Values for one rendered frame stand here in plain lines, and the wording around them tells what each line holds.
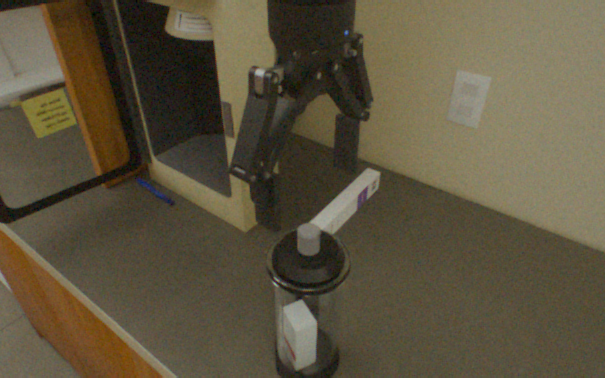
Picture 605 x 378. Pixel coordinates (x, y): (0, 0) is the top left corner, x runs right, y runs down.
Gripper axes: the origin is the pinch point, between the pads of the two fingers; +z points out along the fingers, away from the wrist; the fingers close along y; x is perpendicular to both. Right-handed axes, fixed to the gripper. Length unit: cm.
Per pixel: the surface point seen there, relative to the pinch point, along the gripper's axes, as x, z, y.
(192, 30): -39.1, -5.9, -16.1
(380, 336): 6.6, 33.3, -10.6
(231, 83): -28.3, 0.1, -14.3
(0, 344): -136, 127, 29
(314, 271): 3.0, 9.4, 2.6
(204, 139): -54, 26, -26
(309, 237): 0.9, 6.3, 1.1
